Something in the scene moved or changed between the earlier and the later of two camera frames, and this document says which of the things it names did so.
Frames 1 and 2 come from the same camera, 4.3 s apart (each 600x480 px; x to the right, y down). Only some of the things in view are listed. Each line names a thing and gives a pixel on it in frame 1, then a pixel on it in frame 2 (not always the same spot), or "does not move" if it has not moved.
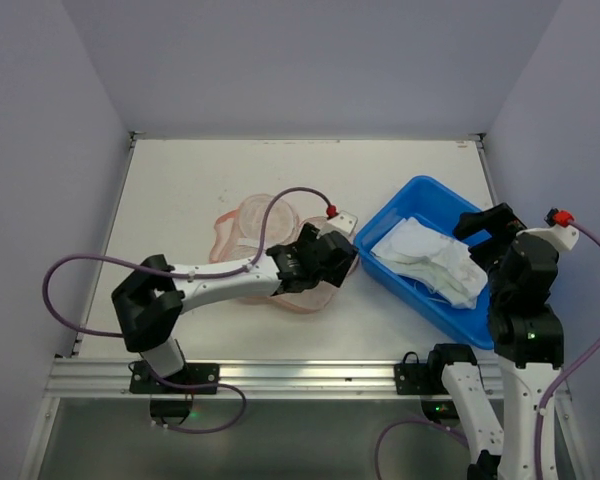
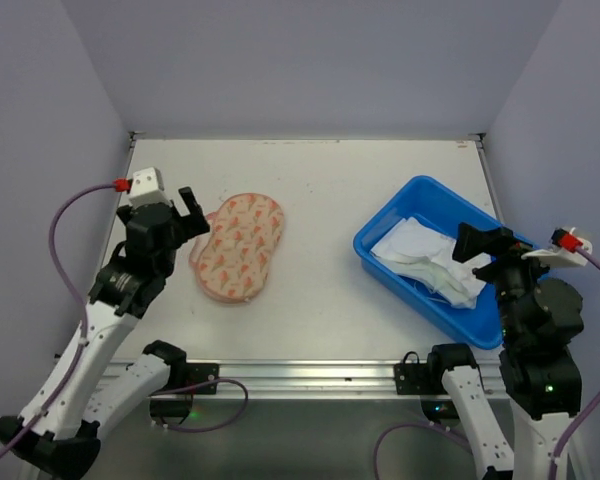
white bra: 439,262 does not move
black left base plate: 143,381 does not move
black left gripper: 337,253 to 185,222
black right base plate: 412,378 does not move
